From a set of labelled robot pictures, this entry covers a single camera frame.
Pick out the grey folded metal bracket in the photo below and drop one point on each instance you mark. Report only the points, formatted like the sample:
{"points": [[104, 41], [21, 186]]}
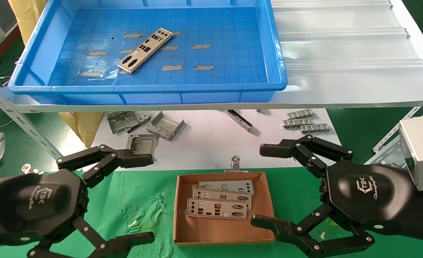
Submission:
{"points": [[120, 122]]}

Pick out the blue plastic tray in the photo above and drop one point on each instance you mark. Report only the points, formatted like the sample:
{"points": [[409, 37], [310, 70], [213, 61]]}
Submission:
{"points": [[215, 53]]}

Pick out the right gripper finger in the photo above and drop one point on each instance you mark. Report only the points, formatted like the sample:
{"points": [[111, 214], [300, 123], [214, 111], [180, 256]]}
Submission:
{"points": [[283, 227], [279, 148]]}

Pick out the silver metal IO shield plate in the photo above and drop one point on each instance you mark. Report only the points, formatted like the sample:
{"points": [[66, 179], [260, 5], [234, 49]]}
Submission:
{"points": [[199, 191], [251, 186], [206, 212], [138, 57]]}

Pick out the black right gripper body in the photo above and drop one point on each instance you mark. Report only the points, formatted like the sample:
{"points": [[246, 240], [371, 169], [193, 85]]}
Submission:
{"points": [[369, 200]]}

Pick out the small slotted metal strip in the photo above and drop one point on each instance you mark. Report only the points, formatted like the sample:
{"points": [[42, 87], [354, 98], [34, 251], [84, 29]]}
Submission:
{"points": [[144, 117]]}

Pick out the yellow woven sack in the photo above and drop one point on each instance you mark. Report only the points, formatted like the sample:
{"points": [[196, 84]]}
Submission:
{"points": [[84, 125]]}

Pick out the slotted metal connector strip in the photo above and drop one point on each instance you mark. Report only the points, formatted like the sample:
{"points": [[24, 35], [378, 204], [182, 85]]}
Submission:
{"points": [[300, 114], [315, 128], [296, 123]]}

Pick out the white metal shelf board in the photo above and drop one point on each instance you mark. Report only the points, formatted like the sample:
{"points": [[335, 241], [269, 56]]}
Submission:
{"points": [[340, 71]]}

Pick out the white tape scrap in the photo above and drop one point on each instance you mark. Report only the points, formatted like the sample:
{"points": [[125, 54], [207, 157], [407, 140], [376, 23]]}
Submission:
{"points": [[132, 224]]}

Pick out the grey tray-shaped metal bracket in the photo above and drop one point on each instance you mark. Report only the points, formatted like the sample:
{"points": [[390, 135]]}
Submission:
{"points": [[165, 126]]}

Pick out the clear plastic film scrap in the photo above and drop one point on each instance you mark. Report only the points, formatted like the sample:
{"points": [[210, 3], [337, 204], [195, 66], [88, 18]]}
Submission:
{"points": [[108, 73]]}

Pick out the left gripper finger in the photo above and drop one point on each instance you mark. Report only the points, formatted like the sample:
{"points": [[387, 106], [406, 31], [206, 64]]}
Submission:
{"points": [[132, 160], [129, 242]]}

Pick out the shallow brown cardboard box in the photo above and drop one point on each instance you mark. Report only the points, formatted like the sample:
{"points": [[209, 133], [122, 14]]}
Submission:
{"points": [[218, 231]]}

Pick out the green table cloth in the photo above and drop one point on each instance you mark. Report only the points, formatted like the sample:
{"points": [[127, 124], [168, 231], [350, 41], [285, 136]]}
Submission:
{"points": [[143, 193]]}

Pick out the grey perforated angle brace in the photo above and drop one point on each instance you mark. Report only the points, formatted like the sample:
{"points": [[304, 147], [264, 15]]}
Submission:
{"points": [[383, 140], [21, 118]]}

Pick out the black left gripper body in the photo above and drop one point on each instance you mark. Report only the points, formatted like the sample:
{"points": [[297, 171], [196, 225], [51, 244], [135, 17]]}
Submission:
{"points": [[28, 204]]}

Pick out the long narrow metal bracket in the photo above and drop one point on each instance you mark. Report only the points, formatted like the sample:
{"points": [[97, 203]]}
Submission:
{"points": [[239, 120]]}

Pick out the grey stamped metal plate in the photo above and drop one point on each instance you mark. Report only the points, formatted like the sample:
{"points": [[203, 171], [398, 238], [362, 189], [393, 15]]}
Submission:
{"points": [[141, 141]]}

